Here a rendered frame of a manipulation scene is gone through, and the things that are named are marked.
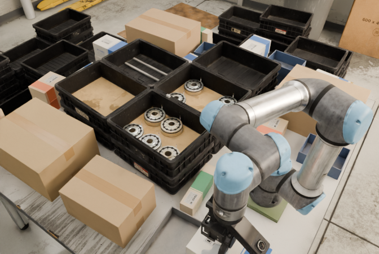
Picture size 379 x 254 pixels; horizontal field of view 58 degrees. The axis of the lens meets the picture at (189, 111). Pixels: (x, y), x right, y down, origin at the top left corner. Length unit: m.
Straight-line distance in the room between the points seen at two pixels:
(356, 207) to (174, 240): 1.51
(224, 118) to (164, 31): 1.50
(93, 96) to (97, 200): 0.68
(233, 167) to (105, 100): 1.25
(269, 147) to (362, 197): 1.95
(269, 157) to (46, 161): 1.02
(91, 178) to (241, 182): 0.89
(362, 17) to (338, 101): 3.02
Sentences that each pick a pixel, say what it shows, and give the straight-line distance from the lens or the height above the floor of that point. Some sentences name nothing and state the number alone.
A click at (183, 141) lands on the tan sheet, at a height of 0.83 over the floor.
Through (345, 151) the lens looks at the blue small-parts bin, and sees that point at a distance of 1.81.
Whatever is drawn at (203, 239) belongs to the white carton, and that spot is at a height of 1.13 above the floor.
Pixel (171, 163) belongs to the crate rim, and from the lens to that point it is 1.37.
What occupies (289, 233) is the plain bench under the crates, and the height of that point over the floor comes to 0.70.
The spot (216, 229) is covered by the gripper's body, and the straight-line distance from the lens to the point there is 0.85.
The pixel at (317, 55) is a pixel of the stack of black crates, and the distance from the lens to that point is 2.94.
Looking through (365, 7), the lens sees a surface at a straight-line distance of 4.03.
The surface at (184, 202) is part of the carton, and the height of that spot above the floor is 0.76.
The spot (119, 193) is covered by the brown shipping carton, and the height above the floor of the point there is 0.86.
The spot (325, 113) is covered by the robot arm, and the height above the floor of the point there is 1.32.
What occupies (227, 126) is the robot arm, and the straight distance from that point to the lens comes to 0.78.
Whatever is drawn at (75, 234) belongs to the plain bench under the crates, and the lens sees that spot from 1.53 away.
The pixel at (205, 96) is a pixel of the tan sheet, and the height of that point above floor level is 0.83.
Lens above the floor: 1.99
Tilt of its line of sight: 42 degrees down
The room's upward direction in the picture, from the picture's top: straight up
